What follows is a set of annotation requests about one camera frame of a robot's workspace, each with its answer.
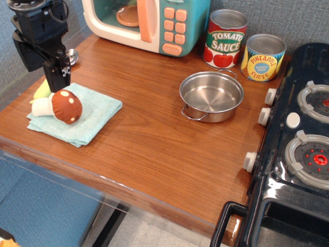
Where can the white stove knob middle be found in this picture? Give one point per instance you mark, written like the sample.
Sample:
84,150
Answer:
264,116

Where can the small steel pot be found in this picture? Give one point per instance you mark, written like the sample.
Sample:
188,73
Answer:
211,97

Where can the pineapple slices can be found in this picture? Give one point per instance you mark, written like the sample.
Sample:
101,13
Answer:
263,57

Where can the teal cream toy microwave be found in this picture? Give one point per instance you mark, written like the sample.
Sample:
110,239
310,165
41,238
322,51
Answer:
170,28

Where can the white stove knob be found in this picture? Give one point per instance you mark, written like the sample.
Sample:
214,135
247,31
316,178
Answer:
264,116
249,161
270,96

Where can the white stove knob upper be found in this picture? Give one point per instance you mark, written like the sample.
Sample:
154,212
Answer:
270,96

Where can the black toy stove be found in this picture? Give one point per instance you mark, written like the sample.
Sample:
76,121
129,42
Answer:
288,191

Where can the light blue folded cloth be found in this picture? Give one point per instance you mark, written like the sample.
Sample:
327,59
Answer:
97,110

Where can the white stove knob lower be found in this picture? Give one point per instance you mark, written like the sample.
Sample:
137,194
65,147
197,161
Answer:
249,161

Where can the tomato sauce can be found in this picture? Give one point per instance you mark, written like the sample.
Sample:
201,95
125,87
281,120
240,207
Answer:
226,32

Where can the brown white plush mushroom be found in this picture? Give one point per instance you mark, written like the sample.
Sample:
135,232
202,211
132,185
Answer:
62,105

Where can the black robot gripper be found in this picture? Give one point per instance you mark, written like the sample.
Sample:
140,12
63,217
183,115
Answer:
39,29

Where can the orange toy plate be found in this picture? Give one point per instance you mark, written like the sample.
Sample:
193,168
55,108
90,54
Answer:
128,16

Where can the orange object at corner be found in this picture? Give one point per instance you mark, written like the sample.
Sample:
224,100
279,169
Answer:
8,240

